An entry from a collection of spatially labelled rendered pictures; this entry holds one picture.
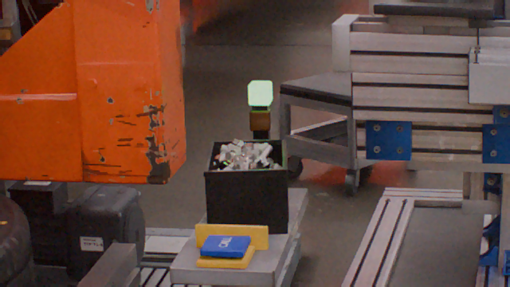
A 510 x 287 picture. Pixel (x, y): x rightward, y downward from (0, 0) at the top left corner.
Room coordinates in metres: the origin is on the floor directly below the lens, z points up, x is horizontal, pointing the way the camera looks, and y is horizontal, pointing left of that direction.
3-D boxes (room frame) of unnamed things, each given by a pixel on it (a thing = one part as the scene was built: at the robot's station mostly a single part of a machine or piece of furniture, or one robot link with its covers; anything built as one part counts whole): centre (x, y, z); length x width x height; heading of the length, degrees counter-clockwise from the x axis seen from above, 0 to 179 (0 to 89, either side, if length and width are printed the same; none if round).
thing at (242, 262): (1.54, 0.05, 0.45); 0.08 x 0.08 x 0.01; 80
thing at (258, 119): (1.90, -0.01, 0.59); 0.04 x 0.04 x 0.04; 80
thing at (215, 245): (1.54, 0.05, 0.47); 0.07 x 0.07 x 0.02; 80
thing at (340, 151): (3.46, -0.35, 0.17); 0.43 x 0.36 x 0.34; 132
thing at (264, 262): (1.71, 0.02, 0.44); 0.43 x 0.17 x 0.03; 170
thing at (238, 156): (1.75, 0.02, 0.51); 0.20 x 0.14 x 0.13; 179
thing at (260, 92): (1.90, -0.01, 0.64); 0.04 x 0.04 x 0.04; 80
